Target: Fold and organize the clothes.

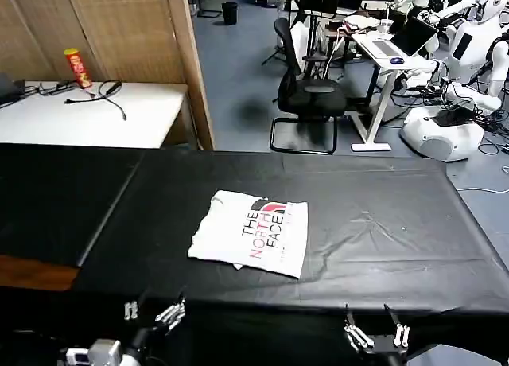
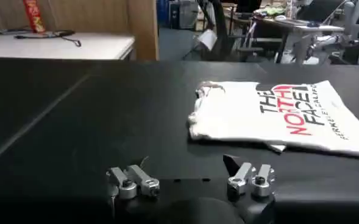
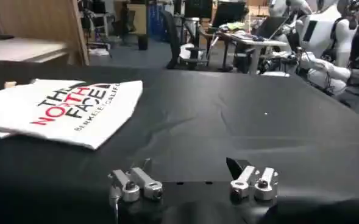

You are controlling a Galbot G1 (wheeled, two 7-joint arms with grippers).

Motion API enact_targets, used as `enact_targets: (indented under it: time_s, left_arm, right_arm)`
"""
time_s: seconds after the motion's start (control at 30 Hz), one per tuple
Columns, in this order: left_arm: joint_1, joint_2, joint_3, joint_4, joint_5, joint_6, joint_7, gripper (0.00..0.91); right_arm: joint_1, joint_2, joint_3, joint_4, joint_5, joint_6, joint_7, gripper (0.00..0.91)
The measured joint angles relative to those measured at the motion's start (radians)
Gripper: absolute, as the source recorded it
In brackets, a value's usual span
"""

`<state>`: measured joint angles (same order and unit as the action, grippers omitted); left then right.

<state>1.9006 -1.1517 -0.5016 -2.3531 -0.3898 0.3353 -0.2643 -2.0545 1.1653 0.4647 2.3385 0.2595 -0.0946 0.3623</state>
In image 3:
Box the black office chair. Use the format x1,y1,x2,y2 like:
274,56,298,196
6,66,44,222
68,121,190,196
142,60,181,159
180,1,250,71

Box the white printed T-shirt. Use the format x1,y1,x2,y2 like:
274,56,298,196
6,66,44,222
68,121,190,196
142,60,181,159
0,78,144,150

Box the white humanoid robot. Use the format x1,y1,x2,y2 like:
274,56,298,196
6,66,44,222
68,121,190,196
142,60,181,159
269,0,359,96

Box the wooden partition panel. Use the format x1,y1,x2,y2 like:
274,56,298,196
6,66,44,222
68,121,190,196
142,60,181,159
0,0,90,66

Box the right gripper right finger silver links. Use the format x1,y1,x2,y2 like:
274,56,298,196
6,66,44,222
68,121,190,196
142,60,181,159
226,156,279,203

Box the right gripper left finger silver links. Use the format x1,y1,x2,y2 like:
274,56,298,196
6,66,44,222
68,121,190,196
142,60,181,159
108,158,164,206

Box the grey desk with clutter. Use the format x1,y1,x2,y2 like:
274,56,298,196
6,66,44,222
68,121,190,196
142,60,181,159
218,29,290,75

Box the black table cloth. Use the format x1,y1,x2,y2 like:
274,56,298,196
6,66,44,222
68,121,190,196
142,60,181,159
0,60,359,224

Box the open black laptop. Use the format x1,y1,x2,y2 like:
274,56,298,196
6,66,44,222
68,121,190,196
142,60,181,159
256,16,287,40

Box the black waste bin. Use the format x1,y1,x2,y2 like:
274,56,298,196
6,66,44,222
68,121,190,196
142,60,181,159
137,33,150,51

